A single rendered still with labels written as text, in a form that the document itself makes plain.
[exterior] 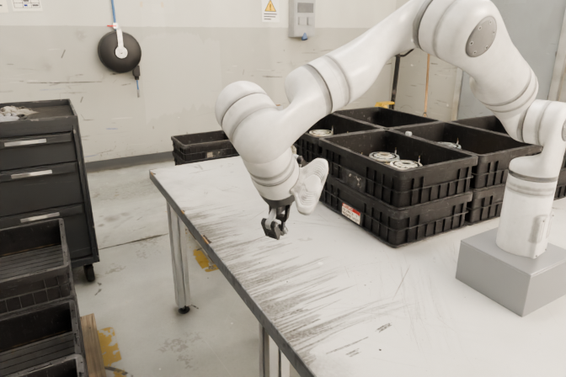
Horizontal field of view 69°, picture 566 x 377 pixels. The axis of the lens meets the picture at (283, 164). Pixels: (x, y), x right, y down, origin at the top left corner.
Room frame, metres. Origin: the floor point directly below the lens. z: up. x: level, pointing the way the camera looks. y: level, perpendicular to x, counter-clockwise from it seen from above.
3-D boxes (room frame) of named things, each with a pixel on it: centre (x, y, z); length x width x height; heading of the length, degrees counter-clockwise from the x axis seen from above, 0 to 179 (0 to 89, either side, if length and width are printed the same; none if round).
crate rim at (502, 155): (1.37, -0.60, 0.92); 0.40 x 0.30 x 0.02; 28
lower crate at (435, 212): (1.23, -0.34, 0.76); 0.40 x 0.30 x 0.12; 28
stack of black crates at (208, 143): (2.72, 0.52, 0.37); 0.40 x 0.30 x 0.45; 119
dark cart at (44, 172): (2.05, 1.29, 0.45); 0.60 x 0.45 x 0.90; 29
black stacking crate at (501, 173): (1.37, -0.60, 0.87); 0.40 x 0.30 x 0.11; 28
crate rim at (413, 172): (1.23, -0.34, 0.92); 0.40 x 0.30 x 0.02; 28
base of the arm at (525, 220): (0.84, -0.53, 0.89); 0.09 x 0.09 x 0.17; 37
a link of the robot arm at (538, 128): (0.84, -0.53, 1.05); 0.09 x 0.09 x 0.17; 40
